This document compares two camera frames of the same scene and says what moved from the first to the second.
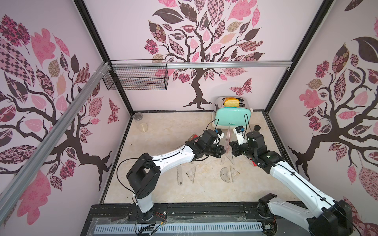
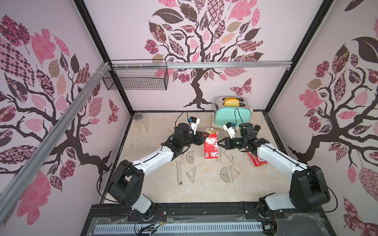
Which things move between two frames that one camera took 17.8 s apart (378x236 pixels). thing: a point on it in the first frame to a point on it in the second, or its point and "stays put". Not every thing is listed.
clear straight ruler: [179, 175] stays put
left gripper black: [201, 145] to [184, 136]
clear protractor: [224, 174] stays put
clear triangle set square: [191, 174] stays put
